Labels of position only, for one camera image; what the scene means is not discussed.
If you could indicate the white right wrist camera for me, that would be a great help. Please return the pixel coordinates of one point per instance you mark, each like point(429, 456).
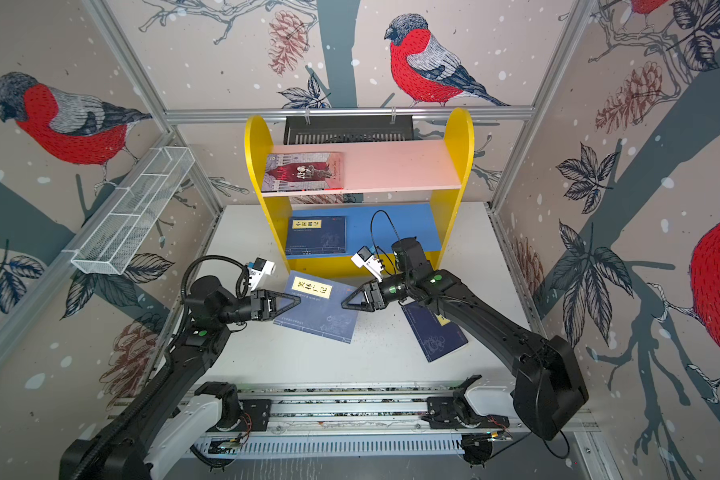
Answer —
point(365, 258)

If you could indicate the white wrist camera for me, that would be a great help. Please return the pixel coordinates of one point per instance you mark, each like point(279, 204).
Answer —
point(365, 258)
point(258, 270)

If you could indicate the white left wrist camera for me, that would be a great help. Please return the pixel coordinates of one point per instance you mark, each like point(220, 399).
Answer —
point(258, 270)

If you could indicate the black slotted vent box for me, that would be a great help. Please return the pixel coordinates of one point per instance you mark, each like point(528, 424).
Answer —
point(347, 129)

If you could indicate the white wire mesh tray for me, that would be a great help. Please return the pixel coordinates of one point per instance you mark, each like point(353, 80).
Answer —
point(116, 239)

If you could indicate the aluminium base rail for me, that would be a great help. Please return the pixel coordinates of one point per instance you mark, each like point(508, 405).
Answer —
point(334, 422)

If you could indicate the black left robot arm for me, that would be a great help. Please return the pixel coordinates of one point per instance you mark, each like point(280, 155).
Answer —
point(152, 434)

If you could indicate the yellow blue pink bookshelf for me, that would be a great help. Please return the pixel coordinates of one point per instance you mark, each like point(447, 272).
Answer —
point(391, 190)

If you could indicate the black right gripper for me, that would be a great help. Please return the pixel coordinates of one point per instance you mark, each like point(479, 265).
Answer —
point(377, 296)

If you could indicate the navy book yellow label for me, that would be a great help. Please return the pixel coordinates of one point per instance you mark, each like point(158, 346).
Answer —
point(320, 310)

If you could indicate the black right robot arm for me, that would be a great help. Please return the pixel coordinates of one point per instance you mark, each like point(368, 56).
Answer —
point(549, 385)

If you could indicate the red silver illustrated book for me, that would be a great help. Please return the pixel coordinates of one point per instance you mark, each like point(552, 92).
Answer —
point(303, 171)

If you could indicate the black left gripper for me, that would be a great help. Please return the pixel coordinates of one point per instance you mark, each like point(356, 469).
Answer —
point(262, 305)

